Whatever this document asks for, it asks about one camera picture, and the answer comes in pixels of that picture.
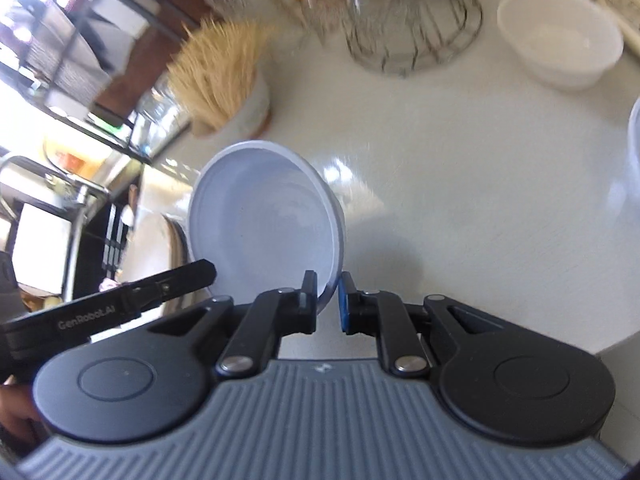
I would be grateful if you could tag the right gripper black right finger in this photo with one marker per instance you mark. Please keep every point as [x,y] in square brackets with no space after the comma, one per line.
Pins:
[412,340]

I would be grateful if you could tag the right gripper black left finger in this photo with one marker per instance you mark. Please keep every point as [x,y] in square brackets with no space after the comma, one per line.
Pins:
[238,341]

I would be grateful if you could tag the translucent plastic bowl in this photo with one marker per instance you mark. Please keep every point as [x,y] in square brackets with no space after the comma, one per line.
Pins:
[633,142]
[264,217]

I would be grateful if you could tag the person's right hand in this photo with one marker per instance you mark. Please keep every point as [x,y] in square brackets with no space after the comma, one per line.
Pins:
[18,412]

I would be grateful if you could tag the white round plate edge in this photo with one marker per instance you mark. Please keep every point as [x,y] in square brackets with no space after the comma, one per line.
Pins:
[157,245]

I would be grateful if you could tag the bowl of toothpicks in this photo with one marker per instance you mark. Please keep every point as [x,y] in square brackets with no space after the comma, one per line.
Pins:
[216,68]

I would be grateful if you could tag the white ceramic bowl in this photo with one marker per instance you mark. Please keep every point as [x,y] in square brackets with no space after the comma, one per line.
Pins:
[567,44]

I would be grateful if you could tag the wire rack with glassware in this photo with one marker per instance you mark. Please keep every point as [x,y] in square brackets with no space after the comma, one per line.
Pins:
[398,37]

